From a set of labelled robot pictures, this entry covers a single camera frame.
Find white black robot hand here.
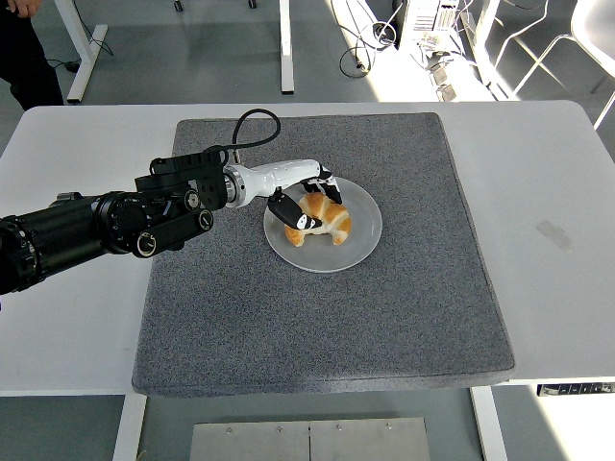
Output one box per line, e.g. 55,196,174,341
238,158,344,231

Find person's hand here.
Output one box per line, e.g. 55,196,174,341
7,0,39,19

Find golden croissant bread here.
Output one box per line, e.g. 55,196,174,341
283,191,353,249

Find round grey plate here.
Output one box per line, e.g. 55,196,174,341
263,175,384,274

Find grey metal plate with screws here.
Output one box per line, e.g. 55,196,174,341
189,417,431,461

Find person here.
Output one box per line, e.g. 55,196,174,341
0,0,65,112

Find white desk leg with foot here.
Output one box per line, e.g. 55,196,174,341
53,0,110,105
278,0,295,94

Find grey speckled table mat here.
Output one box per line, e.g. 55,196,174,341
131,112,516,399

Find grey power adapters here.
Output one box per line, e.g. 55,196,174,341
427,60,463,102

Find white computer tower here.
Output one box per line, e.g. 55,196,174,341
398,0,465,52

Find clear tape patch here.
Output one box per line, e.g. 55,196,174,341
535,219,576,254

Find white table leg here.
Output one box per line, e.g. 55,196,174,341
111,394,148,461
469,385,509,461

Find white shell chair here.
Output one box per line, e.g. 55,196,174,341
569,0,615,131

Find table height control panel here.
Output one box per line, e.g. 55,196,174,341
536,381,615,398

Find black floor cable with plug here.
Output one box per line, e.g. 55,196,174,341
46,56,84,75

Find black looped floor cable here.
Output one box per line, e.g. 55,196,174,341
338,21,401,77

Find white wire frame chair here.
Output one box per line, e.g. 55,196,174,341
484,0,578,101

